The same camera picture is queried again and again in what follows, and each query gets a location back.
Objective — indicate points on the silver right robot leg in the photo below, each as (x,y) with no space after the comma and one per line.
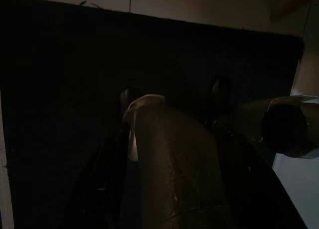
(251,112)

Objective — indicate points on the black left robot foot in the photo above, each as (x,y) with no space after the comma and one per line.
(124,97)

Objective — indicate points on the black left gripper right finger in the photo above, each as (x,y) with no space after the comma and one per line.
(254,189)

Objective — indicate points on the black floor mat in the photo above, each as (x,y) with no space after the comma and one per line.
(49,64)

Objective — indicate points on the black right robot foot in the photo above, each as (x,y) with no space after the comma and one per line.
(219,89)

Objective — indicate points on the black robot foot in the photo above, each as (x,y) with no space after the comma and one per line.
(219,89)
(124,97)

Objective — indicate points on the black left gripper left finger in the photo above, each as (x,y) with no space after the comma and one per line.
(104,184)

